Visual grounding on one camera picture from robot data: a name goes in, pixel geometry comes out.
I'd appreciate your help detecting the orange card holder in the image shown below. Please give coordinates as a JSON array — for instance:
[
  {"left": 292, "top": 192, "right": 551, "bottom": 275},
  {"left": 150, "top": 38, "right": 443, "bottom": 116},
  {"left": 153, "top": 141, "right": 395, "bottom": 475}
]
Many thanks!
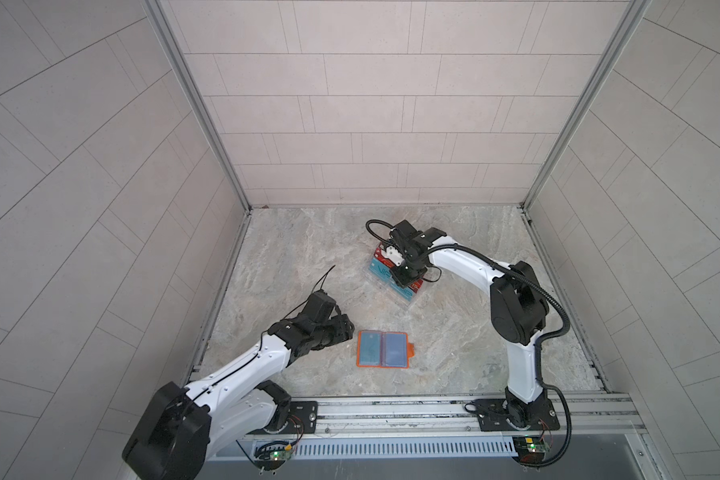
[{"left": 356, "top": 330, "right": 415, "bottom": 369}]

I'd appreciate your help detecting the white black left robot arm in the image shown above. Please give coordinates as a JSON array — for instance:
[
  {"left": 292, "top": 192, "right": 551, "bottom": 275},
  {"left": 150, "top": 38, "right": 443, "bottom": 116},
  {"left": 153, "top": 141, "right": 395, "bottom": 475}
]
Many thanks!
[{"left": 122, "top": 290, "right": 355, "bottom": 479}]

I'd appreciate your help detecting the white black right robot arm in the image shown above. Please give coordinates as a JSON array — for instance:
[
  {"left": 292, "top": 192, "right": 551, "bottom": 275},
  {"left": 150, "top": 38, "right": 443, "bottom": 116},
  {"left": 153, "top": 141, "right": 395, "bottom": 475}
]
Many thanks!
[{"left": 380, "top": 220, "right": 550, "bottom": 430}]

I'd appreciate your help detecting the red card left stack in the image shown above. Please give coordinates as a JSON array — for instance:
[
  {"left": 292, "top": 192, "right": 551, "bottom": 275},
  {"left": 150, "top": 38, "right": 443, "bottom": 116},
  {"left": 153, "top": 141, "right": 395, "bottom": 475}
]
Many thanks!
[{"left": 373, "top": 243, "right": 394, "bottom": 267}]

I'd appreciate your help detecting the red card stack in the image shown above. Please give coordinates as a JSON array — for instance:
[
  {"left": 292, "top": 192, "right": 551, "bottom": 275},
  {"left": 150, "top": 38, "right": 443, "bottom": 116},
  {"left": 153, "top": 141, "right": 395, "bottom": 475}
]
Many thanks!
[
  {"left": 409, "top": 279, "right": 424, "bottom": 294},
  {"left": 373, "top": 243, "right": 394, "bottom": 267}
]

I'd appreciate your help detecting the red card right stack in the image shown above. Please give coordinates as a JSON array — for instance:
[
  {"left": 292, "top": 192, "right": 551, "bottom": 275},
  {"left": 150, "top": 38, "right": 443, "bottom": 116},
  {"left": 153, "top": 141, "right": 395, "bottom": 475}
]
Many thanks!
[{"left": 409, "top": 279, "right": 424, "bottom": 294}]

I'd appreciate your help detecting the teal card left stack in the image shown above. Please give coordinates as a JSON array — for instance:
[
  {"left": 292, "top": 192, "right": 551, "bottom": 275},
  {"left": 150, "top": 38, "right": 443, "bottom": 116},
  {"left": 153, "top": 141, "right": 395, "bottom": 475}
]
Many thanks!
[{"left": 369, "top": 260, "right": 394, "bottom": 284}]

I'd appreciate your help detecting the teal card stack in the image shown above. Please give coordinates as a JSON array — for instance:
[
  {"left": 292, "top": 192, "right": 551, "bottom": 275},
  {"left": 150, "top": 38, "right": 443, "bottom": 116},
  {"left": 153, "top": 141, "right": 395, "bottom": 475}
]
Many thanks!
[
  {"left": 391, "top": 281, "right": 417, "bottom": 302},
  {"left": 369, "top": 260, "right": 394, "bottom": 284}
]

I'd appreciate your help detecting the teal card right stack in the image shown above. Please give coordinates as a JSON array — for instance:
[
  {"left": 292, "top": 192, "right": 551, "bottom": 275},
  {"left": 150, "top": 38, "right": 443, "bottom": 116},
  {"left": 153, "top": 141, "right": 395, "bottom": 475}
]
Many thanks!
[{"left": 391, "top": 281, "right": 417, "bottom": 302}]

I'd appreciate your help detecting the left circuit board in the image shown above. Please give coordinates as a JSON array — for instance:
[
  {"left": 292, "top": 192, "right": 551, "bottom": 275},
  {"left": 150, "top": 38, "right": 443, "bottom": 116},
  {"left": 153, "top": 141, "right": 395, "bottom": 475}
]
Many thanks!
[{"left": 254, "top": 440, "right": 296, "bottom": 471}]

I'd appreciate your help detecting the circuit board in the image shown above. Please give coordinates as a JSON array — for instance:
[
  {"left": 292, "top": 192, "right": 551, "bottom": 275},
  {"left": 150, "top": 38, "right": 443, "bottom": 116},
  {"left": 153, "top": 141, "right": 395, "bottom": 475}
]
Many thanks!
[
  {"left": 512, "top": 436, "right": 550, "bottom": 467},
  {"left": 254, "top": 440, "right": 296, "bottom": 471}
]

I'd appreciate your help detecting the vent grille strip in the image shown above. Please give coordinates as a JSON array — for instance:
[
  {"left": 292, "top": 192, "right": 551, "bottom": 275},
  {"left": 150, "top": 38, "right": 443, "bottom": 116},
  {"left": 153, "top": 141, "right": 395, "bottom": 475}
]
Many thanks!
[{"left": 209, "top": 439, "right": 517, "bottom": 462}]

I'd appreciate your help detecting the right circuit board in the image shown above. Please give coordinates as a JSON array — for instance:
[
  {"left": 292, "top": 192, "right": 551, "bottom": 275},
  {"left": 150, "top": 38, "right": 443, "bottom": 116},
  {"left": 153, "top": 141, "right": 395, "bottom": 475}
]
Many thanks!
[{"left": 512, "top": 436, "right": 550, "bottom": 467}]

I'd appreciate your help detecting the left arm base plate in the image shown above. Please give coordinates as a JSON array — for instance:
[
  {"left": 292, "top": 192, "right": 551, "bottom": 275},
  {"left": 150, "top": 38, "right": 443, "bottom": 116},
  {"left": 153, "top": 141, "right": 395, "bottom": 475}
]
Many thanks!
[{"left": 250, "top": 401, "right": 319, "bottom": 435}]

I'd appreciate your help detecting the black corrugated cable conduit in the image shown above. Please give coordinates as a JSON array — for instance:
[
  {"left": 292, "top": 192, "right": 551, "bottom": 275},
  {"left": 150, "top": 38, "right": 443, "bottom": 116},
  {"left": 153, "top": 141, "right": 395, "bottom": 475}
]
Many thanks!
[{"left": 364, "top": 218, "right": 572, "bottom": 469}]

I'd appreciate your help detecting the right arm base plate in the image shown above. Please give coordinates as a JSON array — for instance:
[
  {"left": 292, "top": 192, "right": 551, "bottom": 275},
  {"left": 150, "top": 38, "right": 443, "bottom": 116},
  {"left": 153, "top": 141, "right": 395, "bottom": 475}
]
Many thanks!
[{"left": 465, "top": 396, "right": 560, "bottom": 432}]

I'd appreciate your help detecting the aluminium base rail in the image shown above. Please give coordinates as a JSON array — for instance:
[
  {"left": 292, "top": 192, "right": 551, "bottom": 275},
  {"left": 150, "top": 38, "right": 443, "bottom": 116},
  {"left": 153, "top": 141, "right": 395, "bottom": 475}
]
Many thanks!
[{"left": 146, "top": 392, "right": 646, "bottom": 442}]

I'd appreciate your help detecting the aluminium corner post right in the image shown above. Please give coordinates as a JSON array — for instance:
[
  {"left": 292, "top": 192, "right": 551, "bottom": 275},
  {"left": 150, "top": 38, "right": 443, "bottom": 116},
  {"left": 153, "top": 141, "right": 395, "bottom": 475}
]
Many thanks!
[{"left": 520, "top": 0, "right": 651, "bottom": 213}]

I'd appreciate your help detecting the aluminium corner post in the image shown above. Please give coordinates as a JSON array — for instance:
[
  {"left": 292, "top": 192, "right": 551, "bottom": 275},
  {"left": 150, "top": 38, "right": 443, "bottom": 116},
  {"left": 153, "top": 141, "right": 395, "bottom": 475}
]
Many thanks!
[
  {"left": 520, "top": 0, "right": 651, "bottom": 213},
  {"left": 143, "top": 0, "right": 253, "bottom": 216}
]

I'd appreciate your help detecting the aluminium corner post left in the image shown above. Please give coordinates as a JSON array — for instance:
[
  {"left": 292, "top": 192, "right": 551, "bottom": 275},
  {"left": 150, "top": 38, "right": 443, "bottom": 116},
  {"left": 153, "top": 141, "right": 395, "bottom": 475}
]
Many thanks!
[{"left": 143, "top": 0, "right": 253, "bottom": 216}]

